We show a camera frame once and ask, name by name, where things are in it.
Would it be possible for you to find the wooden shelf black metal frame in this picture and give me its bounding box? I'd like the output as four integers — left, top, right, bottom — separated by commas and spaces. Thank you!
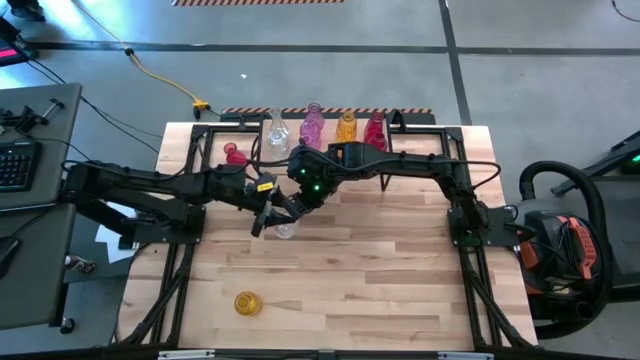
255, 117, 396, 194

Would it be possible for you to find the hazard-striped floor strip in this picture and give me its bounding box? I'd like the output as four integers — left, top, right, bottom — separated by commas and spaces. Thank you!
219, 106, 435, 125

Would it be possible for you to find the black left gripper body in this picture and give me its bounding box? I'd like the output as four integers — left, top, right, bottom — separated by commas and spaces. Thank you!
239, 171, 282, 210

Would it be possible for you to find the small silver tool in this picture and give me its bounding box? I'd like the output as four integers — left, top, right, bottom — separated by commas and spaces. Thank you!
64, 254, 96, 274

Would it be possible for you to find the yellow extension cable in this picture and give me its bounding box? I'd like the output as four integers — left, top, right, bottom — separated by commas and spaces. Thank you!
67, 0, 212, 112

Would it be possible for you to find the clear tall-necked glass vase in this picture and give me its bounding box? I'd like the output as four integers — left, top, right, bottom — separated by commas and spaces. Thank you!
267, 106, 290, 144

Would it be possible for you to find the purple ribbed glass bottle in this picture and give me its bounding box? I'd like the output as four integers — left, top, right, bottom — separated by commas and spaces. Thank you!
298, 123, 322, 151

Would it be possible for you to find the black clamp tool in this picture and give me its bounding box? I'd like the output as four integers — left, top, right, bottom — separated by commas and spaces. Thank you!
0, 97, 66, 134

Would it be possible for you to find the yellow textured glass bottle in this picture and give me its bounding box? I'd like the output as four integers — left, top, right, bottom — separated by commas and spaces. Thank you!
233, 290, 264, 318

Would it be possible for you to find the amber glass vase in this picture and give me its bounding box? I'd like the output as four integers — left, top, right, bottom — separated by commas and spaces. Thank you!
335, 110, 358, 145

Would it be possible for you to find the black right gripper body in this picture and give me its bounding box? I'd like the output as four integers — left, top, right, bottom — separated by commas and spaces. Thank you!
286, 143, 347, 206

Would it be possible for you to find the black keyboard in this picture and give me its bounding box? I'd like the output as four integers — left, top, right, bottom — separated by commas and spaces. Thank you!
0, 139, 42, 194

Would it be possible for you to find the black metal table frame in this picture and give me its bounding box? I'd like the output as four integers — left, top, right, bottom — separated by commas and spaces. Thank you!
107, 122, 539, 351

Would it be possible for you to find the white paper sheet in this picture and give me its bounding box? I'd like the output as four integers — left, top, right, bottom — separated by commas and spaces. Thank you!
93, 202, 139, 265

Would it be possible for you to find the clear embossed glass bottle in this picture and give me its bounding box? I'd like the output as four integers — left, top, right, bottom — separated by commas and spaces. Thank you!
273, 219, 300, 240

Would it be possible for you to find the dark grey desk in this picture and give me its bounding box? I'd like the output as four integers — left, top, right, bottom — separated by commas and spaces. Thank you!
0, 202, 76, 331

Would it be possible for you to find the red cone glass vase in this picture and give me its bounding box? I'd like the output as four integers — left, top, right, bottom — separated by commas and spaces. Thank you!
223, 141, 248, 167

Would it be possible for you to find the black and red vacuum cleaner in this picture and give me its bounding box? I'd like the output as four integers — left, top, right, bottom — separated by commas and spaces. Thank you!
514, 159, 616, 341

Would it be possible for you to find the black machine with green light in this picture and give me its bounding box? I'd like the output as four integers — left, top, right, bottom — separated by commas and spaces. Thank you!
549, 129, 640, 196

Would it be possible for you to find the silver table edge bracket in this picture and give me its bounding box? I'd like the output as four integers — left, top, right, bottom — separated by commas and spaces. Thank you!
158, 349, 215, 360
438, 351, 495, 360

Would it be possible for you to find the black monitor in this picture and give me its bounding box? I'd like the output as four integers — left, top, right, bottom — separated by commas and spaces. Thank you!
0, 19, 39, 66

